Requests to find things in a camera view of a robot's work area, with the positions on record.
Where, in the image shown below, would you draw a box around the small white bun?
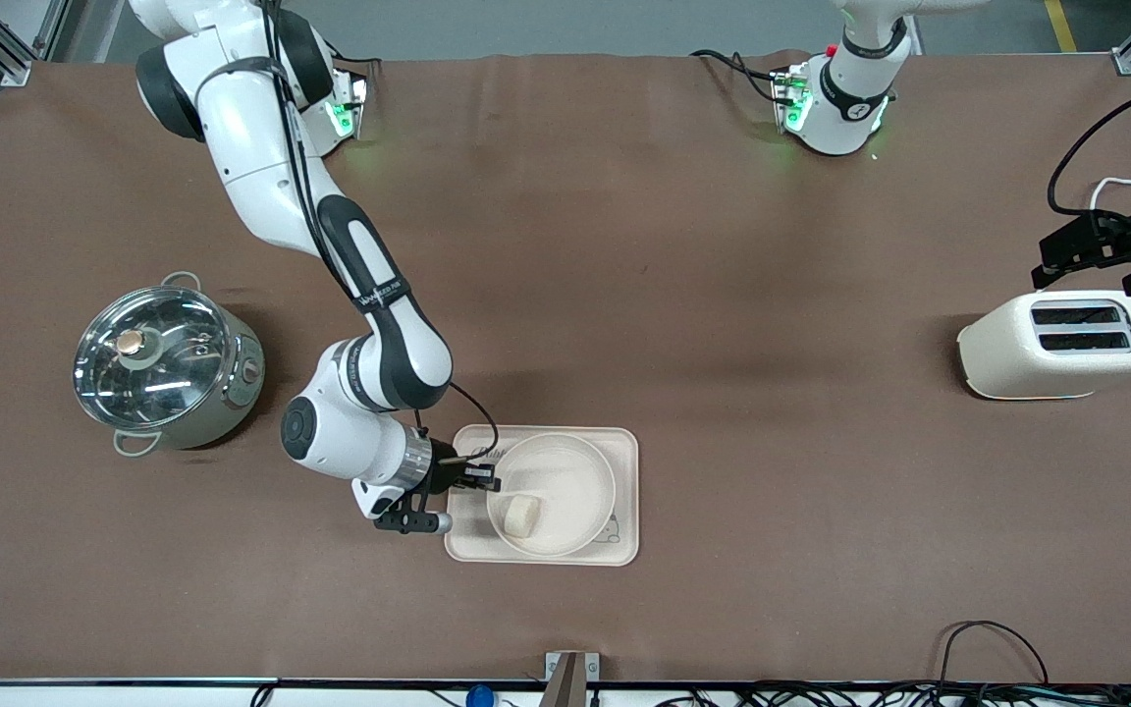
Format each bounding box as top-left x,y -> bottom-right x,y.
503,494 -> 543,538

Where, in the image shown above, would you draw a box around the beige round bowl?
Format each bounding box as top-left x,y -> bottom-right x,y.
486,433 -> 618,559

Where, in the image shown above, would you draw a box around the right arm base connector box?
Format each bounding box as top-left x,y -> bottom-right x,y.
324,71 -> 370,144

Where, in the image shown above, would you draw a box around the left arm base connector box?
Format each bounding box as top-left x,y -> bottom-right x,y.
771,65 -> 814,135

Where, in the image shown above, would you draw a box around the cream rabbit print tray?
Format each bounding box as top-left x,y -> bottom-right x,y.
445,424 -> 640,567

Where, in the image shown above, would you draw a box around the cream two-slot toaster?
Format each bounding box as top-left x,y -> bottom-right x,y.
957,290 -> 1131,401

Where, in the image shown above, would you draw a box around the stainless steel cooking pot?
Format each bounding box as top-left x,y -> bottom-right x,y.
73,272 -> 266,459

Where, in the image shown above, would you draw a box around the glass pot lid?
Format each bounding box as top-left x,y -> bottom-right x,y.
73,287 -> 234,429

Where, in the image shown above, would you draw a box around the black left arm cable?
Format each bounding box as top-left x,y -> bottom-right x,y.
1047,67 -> 1131,223

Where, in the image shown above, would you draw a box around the metal table edge bracket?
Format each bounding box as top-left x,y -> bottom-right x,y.
544,651 -> 601,707

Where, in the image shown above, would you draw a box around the black left base cable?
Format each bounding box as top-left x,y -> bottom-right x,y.
691,48 -> 784,105

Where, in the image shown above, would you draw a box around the black looped cable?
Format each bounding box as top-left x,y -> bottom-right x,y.
937,621 -> 1050,688

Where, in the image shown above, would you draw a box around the black cable bundle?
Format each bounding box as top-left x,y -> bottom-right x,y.
652,681 -> 1131,707

